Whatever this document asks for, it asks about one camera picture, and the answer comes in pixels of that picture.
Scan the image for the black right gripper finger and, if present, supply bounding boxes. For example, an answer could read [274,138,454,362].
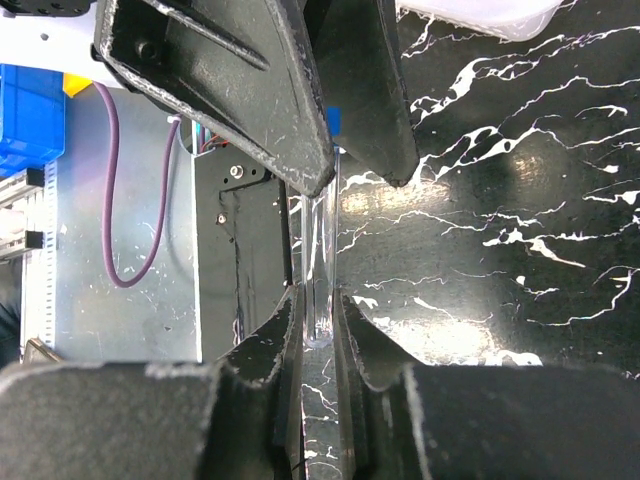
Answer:
[304,0,419,188]
[94,1,334,197]

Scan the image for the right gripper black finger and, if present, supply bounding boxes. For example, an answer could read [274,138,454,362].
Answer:
[1,287,304,479]
[333,293,639,479]

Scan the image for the white perforated plastic basket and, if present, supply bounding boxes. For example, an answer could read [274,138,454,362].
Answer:
[396,0,562,42]

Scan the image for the blue capped test tube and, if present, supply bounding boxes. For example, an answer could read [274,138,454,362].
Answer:
[299,107,344,349]

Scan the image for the yellow plastic part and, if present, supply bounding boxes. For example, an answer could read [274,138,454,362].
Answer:
[62,73,93,98]

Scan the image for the blue storage bin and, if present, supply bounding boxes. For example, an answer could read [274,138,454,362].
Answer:
[1,64,66,177]

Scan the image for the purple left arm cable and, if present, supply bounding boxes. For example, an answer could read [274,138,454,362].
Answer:
[92,82,182,289]

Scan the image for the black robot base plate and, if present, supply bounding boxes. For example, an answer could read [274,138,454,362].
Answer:
[194,146,293,362]

